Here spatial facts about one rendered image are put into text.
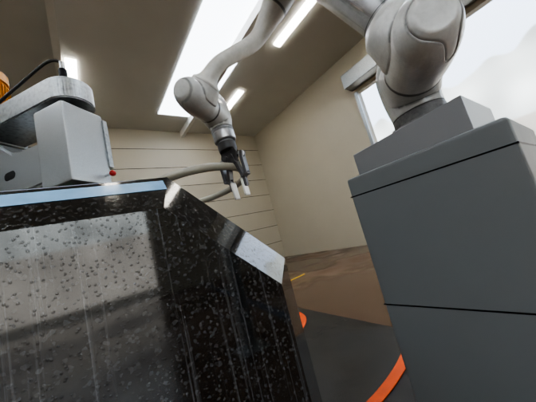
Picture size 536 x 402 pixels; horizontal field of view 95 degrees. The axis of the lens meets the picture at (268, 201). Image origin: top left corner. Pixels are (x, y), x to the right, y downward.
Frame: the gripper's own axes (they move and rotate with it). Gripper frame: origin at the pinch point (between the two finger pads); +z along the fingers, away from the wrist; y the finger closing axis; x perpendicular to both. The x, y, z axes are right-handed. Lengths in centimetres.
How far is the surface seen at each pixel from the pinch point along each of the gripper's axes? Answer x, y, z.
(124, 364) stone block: 57, -9, 33
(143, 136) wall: -295, 425, -314
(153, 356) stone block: 54, -11, 34
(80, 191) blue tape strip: 56, -4, 4
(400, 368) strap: -37, -25, 89
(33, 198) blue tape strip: 62, -1, 4
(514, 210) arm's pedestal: 10, -69, 32
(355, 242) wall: -498, 82, 84
